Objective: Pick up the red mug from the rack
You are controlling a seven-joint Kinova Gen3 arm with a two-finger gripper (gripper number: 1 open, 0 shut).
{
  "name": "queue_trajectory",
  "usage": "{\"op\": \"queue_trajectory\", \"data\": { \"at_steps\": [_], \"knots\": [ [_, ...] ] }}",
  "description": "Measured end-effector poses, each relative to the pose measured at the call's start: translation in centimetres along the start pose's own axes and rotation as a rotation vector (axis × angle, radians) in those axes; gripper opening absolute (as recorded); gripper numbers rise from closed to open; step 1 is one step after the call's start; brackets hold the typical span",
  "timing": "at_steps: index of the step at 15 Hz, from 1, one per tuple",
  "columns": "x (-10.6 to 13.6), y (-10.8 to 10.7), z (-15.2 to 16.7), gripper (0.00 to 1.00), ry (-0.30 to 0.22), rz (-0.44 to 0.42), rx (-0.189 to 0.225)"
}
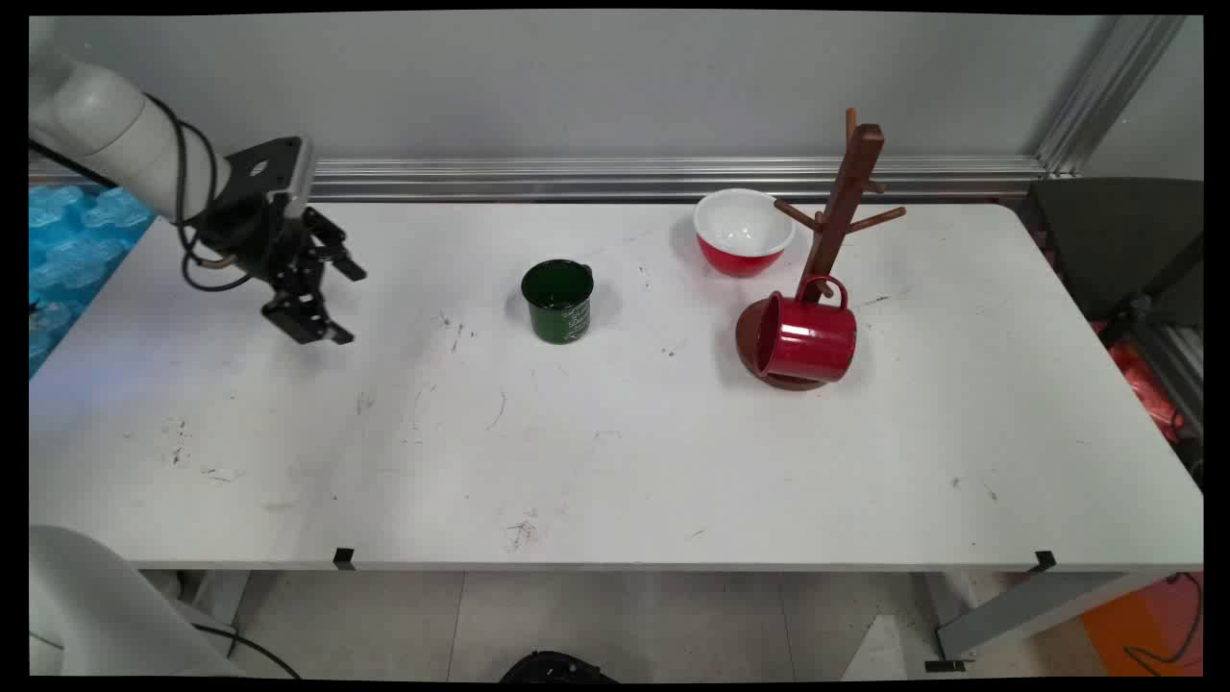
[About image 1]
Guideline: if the brown wooden mug tree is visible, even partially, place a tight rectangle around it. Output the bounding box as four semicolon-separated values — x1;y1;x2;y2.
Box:
735;108;907;392

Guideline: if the black round object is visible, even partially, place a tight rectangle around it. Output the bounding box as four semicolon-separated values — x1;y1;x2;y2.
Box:
500;651;618;683

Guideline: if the grey table leg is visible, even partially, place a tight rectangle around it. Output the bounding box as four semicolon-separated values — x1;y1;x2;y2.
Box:
937;572;1166;664

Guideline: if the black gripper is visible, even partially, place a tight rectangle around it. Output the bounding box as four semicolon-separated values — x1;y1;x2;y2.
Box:
197;190;369;346

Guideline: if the blue bubble wrap sheet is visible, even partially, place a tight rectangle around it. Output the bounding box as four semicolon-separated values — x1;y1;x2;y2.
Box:
29;183;158;381

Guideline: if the red speckled enamel mug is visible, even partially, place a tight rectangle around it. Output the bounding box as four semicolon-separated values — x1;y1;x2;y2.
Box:
754;275;859;383

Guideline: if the thin black floor cable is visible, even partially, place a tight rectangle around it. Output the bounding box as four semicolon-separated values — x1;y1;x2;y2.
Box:
1122;572;1204;670

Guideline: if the aluminium frame profile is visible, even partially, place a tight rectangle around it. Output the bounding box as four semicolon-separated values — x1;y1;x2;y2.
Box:
29;156;1048;203
1129;300;1204;433
1033;14;1189;179

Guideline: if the white table leg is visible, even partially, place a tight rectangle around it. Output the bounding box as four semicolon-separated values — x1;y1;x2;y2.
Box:
144;570;253;637

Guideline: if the red plastic bag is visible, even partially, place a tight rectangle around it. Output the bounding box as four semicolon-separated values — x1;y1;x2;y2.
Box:
1091;322;1189;443

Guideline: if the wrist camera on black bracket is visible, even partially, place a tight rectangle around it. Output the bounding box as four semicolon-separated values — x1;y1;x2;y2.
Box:
225;136;315;209

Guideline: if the orange floor mat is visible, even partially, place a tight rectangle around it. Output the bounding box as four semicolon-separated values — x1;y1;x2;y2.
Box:
1081;574;1204;679

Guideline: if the red bowl white inside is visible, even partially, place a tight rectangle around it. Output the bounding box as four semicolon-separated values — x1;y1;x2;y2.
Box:
693;188;798;279

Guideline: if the dark green enamel mug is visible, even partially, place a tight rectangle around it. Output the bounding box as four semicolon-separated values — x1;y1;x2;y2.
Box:
520;259;595;345

